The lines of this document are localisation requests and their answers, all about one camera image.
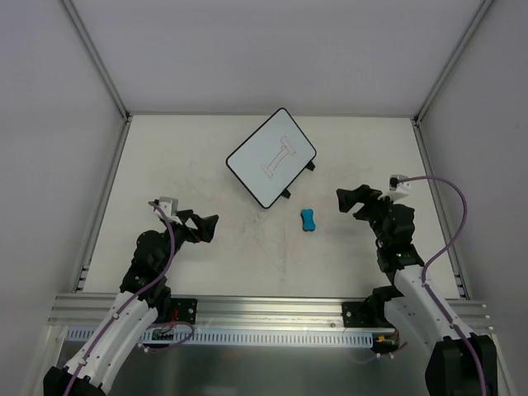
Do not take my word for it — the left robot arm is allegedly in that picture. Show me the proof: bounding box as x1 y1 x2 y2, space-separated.
43 200 219 395

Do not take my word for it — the left aluminium frame post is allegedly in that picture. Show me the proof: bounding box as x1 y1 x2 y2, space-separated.
59 0 130 120

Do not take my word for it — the aluminium front rail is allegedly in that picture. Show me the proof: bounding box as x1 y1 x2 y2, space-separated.
47 291 494 332

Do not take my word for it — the white board with black frame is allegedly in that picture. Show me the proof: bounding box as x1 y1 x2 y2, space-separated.
225 107 317 209

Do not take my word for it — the white slotted cable duct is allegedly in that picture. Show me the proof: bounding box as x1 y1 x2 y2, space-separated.
64 326 375 349

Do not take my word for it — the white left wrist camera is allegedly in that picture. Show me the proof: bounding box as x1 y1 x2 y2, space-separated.
148 196 181 223

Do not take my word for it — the blue whiteboard eraser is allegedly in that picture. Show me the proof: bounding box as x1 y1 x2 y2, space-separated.
300 209 316 232

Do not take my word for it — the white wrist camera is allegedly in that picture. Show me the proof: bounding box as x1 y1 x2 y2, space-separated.
379 175 411 202
148 196 181 223

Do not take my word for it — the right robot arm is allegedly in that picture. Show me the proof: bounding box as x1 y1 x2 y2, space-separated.
337 185 498 395

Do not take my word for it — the aluminium frame post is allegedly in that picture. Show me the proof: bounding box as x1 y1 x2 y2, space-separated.
413 0 496 125
59 0 130 120

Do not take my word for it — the right aluminium frame post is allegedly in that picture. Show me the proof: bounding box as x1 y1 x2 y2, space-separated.
413 0 496 125

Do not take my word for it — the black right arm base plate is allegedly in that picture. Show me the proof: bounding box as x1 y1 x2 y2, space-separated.
341 301 373 328

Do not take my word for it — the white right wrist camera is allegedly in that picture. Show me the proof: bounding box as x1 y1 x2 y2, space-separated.
379 175 411 202

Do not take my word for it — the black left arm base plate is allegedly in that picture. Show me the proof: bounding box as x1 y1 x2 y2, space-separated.
170 297 198 325

